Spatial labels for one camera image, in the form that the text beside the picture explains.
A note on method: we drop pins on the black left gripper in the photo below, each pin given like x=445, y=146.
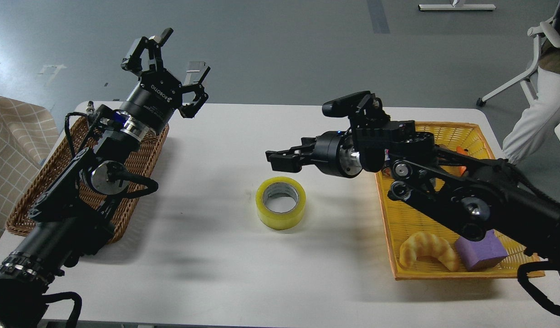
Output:
x=158, y=93

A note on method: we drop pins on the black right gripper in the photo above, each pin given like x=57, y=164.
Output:
x=331, y=152

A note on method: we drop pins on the yellow tape roll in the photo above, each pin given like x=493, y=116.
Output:
x=280, y=186

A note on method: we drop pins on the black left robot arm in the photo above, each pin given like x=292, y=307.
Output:
x=73, y=215

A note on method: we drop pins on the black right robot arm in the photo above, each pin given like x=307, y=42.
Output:
x=467, y=195

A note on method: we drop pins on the brown wicker basket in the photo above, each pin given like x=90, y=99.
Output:
x=141, y=162

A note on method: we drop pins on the yellow plastic basket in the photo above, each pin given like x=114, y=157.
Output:
x=401, y=221

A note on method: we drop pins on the beige checkered cloth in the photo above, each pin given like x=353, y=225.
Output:
x=27, y=135

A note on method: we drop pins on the toy croissant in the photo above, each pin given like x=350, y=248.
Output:
x=422, y=244

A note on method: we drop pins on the orange toy carrot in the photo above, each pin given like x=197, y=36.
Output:
x=462, y=152

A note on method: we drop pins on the purple sponge block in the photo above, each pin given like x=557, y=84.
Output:
x=483, y=254

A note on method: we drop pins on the white floor stand base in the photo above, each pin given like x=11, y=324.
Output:
x=456, y=5

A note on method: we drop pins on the seated person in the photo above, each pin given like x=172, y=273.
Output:
x=538, y=122

